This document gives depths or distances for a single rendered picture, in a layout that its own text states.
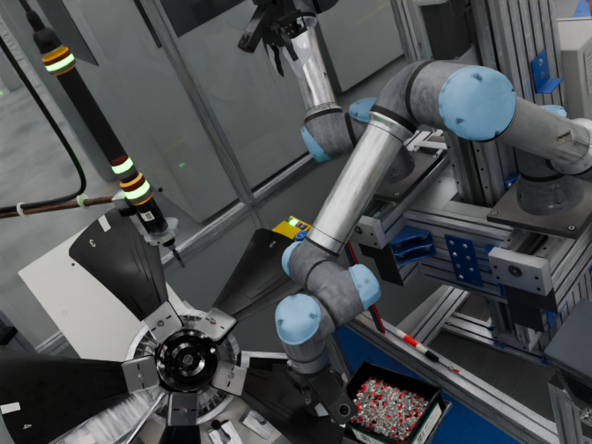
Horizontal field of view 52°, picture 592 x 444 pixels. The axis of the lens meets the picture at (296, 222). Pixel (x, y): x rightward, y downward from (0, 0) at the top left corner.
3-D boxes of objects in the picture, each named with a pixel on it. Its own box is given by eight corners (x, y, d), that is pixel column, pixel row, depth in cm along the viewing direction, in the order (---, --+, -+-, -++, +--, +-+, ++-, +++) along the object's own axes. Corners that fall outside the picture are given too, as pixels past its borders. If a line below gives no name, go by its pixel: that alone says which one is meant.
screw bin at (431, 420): (333, 430, 144) (323, 412, 140) (371, 377, 153) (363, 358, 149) (412, 468, 129) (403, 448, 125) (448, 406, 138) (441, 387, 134)
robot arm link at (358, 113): (403, 146, 171) (390, 104, 164) (358, 160, 174) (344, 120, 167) (399, 128, 181) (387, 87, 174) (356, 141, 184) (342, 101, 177)
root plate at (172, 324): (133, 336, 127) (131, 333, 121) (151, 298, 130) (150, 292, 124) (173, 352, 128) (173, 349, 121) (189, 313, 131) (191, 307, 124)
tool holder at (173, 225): (131, 247, 114) (105, 206, 108) (149, 224, 119) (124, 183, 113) (170, 244, 109) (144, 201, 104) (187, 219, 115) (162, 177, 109)
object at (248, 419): (262, 439, 144) (238, 422, 144) (276, 416, 146) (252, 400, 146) (268, 440, 137) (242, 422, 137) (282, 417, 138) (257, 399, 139)
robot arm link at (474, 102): (588, 126, 136) (418, 49, 106) (653, 141, 124) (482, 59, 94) (567, 176, 138) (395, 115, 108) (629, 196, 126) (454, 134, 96)
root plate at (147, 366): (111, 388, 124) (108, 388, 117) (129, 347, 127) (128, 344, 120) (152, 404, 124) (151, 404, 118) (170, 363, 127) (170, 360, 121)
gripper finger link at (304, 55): (323, 67, 144) (303, 33, 143) (305, 79, 143) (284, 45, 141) (318, 70, 147) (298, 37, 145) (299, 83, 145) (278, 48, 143)
